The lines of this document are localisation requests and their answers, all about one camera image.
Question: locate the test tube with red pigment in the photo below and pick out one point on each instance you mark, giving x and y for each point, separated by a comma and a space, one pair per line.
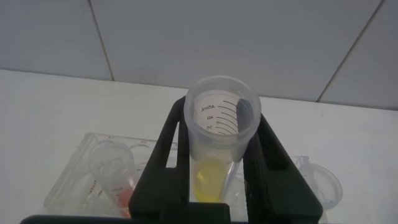
115, 174

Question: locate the test tube with yellow pigment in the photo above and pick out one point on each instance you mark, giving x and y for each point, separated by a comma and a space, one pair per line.
217, 140

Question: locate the clear plastic test tube rack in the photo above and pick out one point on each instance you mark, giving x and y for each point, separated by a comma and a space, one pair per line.
68, 193

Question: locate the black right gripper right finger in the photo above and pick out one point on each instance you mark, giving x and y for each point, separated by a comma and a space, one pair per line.
280, 193

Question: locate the test tube with blue pigment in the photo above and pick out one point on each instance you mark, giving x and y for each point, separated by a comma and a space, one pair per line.
326, 186

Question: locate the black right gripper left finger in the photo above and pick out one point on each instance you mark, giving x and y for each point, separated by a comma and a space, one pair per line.
161, 193

